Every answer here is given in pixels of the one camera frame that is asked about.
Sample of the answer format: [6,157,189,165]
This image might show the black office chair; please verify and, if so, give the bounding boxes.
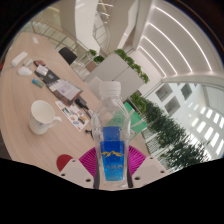
[58,46,78,65]

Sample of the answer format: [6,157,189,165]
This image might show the ceiling strip lights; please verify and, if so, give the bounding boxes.
[139,6,214,79]

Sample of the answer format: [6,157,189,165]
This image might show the dark red phone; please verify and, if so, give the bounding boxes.
[33,59,47,67]

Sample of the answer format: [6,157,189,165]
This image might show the white computer mouse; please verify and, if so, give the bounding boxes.
[17,66,33,77]

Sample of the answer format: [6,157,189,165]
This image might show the white ceramic mug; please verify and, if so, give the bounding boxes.
[28,99,63,136]

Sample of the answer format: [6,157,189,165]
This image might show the green hedge row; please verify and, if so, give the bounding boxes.
[129,92,214,168]

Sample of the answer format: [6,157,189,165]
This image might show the brown booklet with white paper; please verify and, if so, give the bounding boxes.
[46,78,84,107]

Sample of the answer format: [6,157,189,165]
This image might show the glass railing with wooden handrail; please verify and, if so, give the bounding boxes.
[29,19,79,51]

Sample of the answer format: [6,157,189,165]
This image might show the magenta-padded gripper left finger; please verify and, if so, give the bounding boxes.
[57,148,101,190]

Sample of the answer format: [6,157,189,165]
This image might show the small white adapter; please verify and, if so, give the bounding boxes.
[22,58,34,67]

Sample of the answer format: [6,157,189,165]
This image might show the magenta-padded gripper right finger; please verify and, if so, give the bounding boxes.
[127,145,168,189]

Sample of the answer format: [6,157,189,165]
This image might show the small black box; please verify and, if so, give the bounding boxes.
[74,96,88,109]

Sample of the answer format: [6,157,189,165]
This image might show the white power strip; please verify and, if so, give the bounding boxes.
[10,50,29,68]

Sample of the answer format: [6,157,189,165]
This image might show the white sticker sheet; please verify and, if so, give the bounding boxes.
[54,99,91,132]

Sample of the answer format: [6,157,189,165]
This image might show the white card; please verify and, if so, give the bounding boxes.
[34,64,49,77]

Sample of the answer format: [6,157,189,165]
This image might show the white cabinet topped with plants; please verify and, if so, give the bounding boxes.
[83,48,150,98]

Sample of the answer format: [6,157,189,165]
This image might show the low planter with green plants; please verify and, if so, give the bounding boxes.
[87,49,106,65]

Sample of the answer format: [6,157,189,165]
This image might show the clear water bottle blue label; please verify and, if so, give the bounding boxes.
[90,80,132,189]

